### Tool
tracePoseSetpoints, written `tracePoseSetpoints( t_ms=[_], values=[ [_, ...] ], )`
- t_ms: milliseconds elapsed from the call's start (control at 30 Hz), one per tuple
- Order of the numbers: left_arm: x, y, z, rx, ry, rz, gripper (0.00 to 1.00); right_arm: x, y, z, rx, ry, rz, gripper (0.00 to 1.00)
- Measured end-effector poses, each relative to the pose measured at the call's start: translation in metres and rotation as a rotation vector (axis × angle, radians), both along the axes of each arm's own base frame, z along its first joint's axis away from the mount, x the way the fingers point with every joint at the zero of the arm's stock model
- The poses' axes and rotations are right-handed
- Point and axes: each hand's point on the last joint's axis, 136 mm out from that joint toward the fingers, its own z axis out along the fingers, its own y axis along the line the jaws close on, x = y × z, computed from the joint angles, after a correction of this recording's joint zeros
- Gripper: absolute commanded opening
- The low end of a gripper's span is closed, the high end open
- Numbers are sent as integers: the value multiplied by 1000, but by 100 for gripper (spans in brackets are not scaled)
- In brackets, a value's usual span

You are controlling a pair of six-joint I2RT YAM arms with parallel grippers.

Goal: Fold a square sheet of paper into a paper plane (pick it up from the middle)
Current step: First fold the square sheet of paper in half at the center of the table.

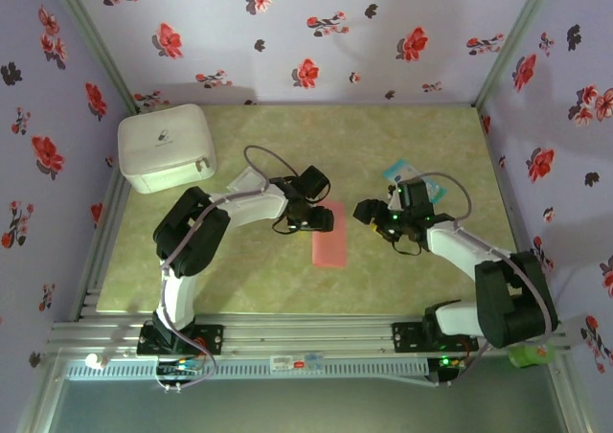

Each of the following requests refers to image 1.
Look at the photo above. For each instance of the pink cloth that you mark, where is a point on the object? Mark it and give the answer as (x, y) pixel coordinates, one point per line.
(330, 246)

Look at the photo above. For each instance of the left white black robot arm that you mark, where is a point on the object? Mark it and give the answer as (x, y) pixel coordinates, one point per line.
(258, 212)

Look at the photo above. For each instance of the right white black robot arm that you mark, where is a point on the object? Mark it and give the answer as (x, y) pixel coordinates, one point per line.
(455, 246)

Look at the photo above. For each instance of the blue printed packet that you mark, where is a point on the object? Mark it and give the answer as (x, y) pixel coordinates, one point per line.
(396, 168)

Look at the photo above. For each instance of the clear plastic packet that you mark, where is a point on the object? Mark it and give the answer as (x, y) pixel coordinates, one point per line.
(242, 179)

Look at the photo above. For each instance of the pale blue label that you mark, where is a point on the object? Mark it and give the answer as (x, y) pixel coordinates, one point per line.
(316, 362)

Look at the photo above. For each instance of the small red label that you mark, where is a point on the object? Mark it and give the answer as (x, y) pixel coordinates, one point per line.
(300, 364)

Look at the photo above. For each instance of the white barcode label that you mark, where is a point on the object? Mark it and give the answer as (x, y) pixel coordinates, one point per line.
(281, 362)

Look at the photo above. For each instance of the small controller board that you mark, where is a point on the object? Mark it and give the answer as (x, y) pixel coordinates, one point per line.
(445, 362)
(179, 367)

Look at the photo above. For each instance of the white zip case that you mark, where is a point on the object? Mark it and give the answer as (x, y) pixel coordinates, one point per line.
(163, 145)

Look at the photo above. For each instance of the green bottle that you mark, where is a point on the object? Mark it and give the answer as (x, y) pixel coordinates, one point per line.
(527, 356)

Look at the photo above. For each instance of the small white knob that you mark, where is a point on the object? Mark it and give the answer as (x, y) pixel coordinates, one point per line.
(96, 361)

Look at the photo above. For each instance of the long aluminium frame rail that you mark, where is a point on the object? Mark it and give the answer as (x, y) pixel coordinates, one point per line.
(306, 332)

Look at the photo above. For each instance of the aluminium side rail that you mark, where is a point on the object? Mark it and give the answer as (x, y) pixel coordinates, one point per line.
(96, 260)
(499, 165)

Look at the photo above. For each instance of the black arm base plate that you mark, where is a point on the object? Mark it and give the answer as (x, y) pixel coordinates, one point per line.
(211, 339)
(404, 337)

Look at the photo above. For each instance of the aluminium frame post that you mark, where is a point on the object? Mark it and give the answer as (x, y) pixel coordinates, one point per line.
(513, 35)
(92, 35)

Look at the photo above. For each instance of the aluminium frame leg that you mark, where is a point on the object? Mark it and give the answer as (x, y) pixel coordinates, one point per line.
(570, 399)
(40, 399)

